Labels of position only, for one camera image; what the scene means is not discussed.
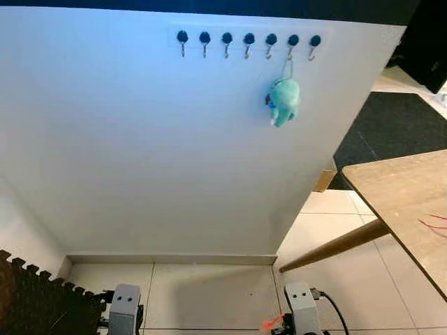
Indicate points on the wooden table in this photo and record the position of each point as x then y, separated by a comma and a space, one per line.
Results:
412, 188

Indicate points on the small orange tag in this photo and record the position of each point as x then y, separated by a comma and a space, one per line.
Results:
272, 324

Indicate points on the black knob metal hook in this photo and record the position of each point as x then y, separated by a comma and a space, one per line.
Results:
293, 40
315, 40
249, 38
182, 35
227, 37
271, 39
204, 36

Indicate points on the black rug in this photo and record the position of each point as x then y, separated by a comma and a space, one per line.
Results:
398, 132

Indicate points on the white partition board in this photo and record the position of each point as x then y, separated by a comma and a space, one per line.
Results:
140, 153

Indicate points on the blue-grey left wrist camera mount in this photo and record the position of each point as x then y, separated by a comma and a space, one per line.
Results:
124, 310

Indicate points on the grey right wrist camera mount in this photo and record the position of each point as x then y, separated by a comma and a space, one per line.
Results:
302, 307

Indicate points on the brown puzzle floor mat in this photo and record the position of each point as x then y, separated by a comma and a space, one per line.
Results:
35, 307

